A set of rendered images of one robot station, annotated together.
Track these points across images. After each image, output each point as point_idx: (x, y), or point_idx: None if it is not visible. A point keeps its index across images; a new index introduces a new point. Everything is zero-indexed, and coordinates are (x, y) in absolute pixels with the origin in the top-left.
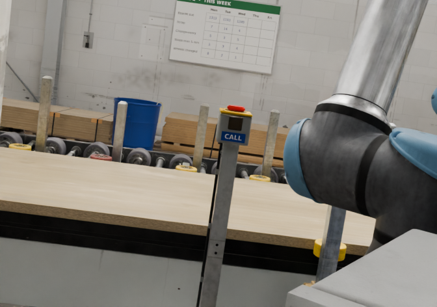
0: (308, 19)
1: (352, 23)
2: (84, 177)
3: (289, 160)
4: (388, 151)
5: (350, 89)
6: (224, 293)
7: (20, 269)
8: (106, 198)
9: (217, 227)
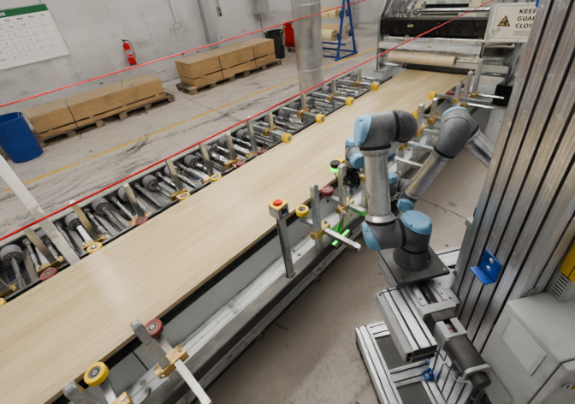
0: (70, 6)
1: (101, 0)
2: (168, 245)
3: (374, 246)
4: (409, 231)
5: (383, 213)
6: (272, 249)
7: (199, 310)
8: (204, 252)
9: (286, 244)
